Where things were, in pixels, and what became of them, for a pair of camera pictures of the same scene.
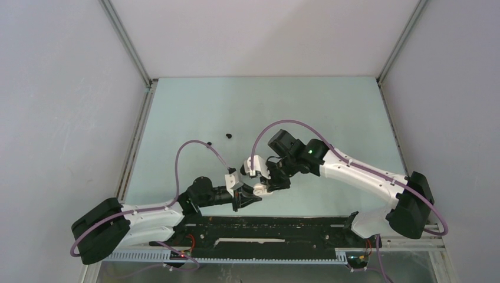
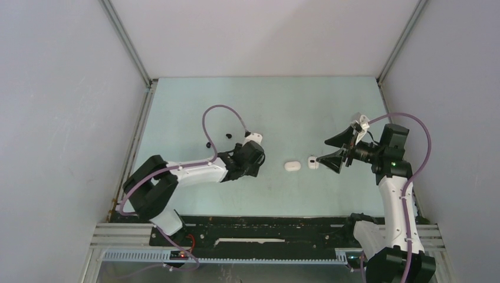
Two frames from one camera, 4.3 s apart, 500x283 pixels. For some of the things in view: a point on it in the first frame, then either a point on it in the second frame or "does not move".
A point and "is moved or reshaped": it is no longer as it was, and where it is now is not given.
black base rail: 272,232 does not move
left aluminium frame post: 150,81 does not move
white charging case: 259,189 is moved or reshaped
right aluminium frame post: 418,11 does not move
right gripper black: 273,184 → 334,160
